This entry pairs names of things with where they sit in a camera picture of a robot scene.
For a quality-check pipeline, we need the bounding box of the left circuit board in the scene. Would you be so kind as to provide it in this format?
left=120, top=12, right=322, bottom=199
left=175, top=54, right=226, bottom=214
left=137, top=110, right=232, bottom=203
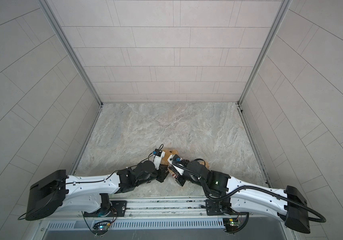
left=92, top=220, right=112, bottom=236

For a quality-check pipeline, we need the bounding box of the black corrugated cable conduit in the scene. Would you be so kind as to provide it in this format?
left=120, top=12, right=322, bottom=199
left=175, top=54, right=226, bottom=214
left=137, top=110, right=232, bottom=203
left=171, top=158, right=327, bottom=224

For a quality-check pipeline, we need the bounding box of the thin black left cable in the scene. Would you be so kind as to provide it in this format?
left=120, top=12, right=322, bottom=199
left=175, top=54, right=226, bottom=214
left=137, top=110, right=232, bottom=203
left=17, top=143, right=164, bottom=221

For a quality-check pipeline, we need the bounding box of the circuit board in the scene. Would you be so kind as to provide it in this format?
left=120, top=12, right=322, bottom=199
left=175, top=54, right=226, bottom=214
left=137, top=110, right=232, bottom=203
left=223, top=218, right=240, bottom=233
left=92, top=220, right=112, bottom=236

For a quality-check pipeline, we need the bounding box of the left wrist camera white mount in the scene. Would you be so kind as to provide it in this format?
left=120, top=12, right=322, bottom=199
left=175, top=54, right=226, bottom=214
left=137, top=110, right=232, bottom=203
left=153, top=150, right=165, bottom=170

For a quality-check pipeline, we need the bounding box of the white ventilation grille strip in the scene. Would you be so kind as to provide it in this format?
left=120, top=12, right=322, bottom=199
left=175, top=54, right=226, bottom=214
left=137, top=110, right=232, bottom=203
left=47, top=218, right=225, bottom=231

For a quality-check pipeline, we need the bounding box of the tan plush teddy bear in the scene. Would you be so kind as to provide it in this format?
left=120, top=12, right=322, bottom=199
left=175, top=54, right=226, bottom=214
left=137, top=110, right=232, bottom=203
left=161, top=150, right=210, bottom=180

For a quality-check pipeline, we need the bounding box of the aluminium corner post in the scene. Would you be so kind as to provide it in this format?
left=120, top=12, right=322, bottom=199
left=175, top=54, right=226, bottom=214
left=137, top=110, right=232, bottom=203
left=37, top=0, right=103, bottom=107
left=237, top=0, right=292, bottom=105

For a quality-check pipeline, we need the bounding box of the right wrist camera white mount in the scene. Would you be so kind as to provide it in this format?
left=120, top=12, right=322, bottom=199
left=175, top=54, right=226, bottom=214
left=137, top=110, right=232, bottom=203
left=167, top=154, right=190, bottom=173

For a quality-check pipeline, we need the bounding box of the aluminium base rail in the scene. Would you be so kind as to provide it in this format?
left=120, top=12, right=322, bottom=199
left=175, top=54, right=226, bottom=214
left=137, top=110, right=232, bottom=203
left=51, top=196, right=250, bottom=221

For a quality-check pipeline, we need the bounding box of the aluminium corner post right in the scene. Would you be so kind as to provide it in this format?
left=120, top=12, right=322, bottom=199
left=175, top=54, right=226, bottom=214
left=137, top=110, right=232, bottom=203
left=237, top=0, right=292, bottom=105

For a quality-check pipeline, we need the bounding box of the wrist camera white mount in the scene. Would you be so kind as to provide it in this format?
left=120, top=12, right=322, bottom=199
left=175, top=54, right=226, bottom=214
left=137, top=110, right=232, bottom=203
left=167, top=154, right=190, bottom=173
left=153, top=150, right=165, bottom=170

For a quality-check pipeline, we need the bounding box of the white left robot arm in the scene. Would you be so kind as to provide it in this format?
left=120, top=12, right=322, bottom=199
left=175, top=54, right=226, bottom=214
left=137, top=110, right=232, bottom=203
left=20, top=161, right=168, bottom=221

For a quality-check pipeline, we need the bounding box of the aluminium corner post left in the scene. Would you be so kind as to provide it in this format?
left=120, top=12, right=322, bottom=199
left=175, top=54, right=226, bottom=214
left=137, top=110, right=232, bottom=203
left=37, top=0, right=103, bottom=107

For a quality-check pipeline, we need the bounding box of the right circuit board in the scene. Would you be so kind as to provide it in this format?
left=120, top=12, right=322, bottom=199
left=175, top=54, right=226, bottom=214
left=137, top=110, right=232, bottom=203
left=223, top=218, right=240, bottom=233

